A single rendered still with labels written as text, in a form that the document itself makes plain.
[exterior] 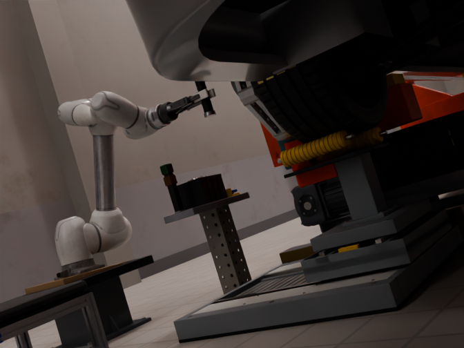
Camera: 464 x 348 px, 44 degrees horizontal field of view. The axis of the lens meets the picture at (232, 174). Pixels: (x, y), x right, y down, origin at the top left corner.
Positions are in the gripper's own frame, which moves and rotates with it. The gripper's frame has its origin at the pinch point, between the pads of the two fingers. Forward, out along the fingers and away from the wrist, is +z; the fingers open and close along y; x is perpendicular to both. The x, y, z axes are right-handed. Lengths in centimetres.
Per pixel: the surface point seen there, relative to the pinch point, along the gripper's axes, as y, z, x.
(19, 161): -126, -290, 46
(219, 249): -30, -38, -59
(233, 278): -30, -35, -73
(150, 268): -226, -279, -76
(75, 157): -162, -263, 38
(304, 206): -39, 5, -51
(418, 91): -254, 4, -3
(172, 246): -261, -276, -63
